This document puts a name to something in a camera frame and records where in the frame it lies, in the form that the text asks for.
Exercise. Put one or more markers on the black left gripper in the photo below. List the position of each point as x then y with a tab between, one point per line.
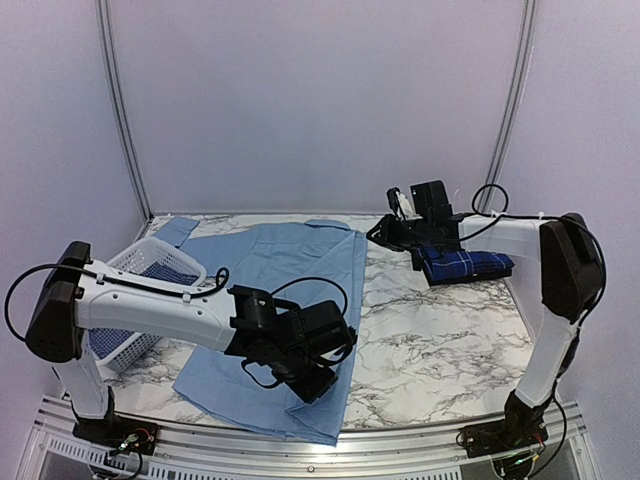
312	392

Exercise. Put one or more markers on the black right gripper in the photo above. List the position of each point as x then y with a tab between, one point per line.
386	235

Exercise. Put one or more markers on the light blue long sleeve shirt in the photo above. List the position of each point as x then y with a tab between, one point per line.
313	261

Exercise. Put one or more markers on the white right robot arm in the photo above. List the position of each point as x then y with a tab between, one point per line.
573	278

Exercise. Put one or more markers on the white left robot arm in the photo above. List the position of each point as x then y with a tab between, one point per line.
81	294

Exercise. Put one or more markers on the black folded shirt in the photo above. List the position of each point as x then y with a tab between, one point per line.
470	277

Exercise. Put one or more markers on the white plastic basket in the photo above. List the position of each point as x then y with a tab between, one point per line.
144	305

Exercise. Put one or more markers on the blue checked shirt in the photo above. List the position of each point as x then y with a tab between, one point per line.
164	278

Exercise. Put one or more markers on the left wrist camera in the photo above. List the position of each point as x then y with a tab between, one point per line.
327	339

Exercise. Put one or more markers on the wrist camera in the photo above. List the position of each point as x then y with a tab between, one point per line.
431	201
327	339

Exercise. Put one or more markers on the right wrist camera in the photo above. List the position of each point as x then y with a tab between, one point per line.
431	201

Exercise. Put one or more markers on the aluminium back table rail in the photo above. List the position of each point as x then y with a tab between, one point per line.
330	213

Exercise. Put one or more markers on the right aluminium corner post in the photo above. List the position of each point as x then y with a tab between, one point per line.
515	92

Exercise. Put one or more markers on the aluminium corner post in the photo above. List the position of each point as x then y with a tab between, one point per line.
515	92
116	93

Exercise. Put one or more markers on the aluminium front frame rail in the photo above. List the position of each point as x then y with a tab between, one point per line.
191	451

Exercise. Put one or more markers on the left aluminium corner post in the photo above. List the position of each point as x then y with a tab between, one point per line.
116	93

